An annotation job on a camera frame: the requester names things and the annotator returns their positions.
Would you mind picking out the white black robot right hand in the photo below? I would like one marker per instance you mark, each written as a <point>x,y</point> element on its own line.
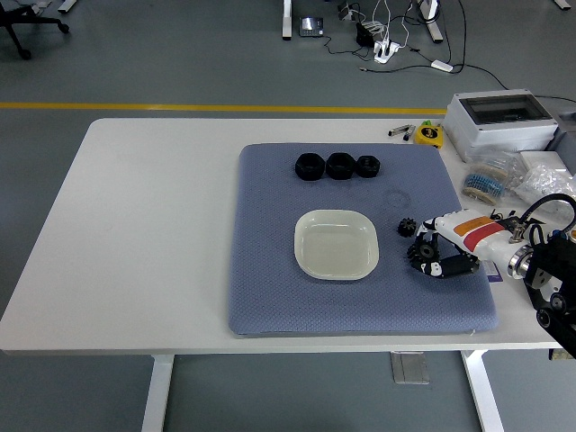
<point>472,229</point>

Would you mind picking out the large black gear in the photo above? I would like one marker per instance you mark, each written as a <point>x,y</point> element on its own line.
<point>415,253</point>

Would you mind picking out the small black gear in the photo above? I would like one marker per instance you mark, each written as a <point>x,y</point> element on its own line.
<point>407,227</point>

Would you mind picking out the white push-button control box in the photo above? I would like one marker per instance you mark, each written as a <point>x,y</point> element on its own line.
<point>572,234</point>

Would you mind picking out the small black hex nut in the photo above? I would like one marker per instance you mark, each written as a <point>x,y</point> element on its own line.
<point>369,166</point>

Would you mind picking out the grey metal box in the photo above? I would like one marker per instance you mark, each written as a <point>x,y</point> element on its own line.
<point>566,139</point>

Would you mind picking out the large black hex nut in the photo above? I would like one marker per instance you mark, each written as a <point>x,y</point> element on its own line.
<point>340,165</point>
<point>309,166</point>

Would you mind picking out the clear bag of blue resistors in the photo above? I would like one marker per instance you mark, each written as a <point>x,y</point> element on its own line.
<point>483,182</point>

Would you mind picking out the white purple label card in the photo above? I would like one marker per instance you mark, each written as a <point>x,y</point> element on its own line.
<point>494,274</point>

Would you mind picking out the yellow tape measure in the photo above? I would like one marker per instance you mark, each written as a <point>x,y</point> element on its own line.
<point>428,134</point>

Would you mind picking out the small black marker pen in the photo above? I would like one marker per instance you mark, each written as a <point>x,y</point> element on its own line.
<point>407,136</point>

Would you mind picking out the small silver black tool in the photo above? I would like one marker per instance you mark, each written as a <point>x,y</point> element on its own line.
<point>396,131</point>

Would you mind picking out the white square plate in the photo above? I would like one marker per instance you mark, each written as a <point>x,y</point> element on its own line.
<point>335,245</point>

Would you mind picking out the grey metal floor plate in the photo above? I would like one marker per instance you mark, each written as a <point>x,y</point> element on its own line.
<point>409,368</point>

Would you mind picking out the camouflage patterned object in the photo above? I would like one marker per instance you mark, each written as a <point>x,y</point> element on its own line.
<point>560,355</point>

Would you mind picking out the white power adapter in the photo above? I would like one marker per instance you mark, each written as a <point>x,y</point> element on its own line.
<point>442,65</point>

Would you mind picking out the white table leg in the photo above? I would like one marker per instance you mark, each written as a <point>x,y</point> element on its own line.
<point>483,396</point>
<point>157,396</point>

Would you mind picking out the white power strip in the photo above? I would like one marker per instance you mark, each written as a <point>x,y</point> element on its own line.
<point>386,51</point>

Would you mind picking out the white background desk leg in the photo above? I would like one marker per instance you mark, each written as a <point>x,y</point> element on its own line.
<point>434,22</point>
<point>66,5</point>
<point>287,22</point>
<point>560,3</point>

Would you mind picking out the blue-grey padded mat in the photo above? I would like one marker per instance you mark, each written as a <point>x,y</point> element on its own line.
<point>270,292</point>

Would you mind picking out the black power adapter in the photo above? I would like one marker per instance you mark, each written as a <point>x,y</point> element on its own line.
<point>364,35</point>

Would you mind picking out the small grey white plug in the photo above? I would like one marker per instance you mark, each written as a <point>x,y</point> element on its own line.
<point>346,12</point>

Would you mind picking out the black desk phone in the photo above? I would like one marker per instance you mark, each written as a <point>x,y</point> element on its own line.
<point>311,26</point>

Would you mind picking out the black office chair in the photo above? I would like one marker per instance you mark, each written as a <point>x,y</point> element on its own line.
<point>9,18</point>

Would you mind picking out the grey electrical enclosure box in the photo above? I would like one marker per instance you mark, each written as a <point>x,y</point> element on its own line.
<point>508,135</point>

